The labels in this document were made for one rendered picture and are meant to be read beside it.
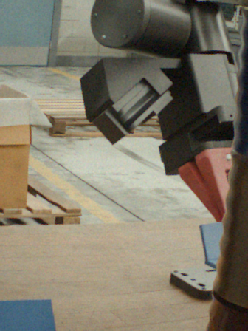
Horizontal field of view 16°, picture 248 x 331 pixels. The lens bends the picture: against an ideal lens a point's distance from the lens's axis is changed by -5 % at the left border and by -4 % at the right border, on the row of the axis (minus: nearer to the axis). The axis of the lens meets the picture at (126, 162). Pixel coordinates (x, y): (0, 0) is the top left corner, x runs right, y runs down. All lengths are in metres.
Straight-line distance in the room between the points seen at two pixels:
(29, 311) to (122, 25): 0.23
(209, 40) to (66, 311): 0.27
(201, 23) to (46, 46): 11.02
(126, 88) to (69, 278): 0.27
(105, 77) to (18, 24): 10.93
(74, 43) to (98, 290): 11.07
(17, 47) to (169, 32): 10.94
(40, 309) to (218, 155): 0.18
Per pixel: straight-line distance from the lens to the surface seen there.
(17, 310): 0.68
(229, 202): 0.21
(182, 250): 1.02
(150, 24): 0.68
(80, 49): 11.93
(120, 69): 0.69
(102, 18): 0.71
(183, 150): 0.73
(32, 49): 11.70
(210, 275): 0.91
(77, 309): 0.81
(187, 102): 0.71
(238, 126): 0.21
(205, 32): 0.74
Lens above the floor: 1.19
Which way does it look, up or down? 11 degrees down
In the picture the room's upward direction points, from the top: 5 degrees clockwise
